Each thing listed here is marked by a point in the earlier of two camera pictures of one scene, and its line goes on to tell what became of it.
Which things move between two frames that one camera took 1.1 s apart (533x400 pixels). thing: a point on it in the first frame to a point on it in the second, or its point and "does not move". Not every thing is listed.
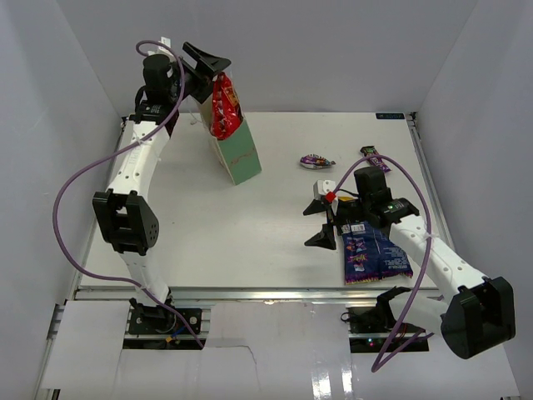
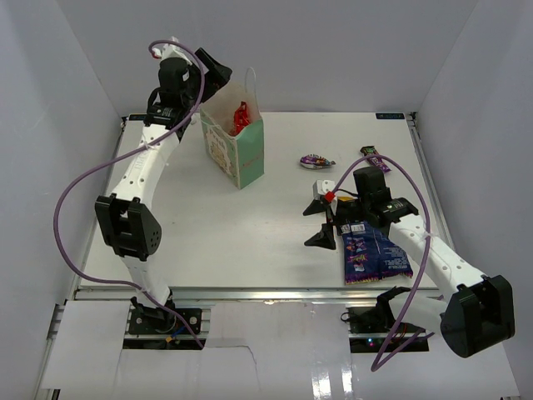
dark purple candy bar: (370, 151) does not move
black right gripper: (324, 238) does not move
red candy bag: (226, 112) to (241, 118)
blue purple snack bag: (370, 255) does not move
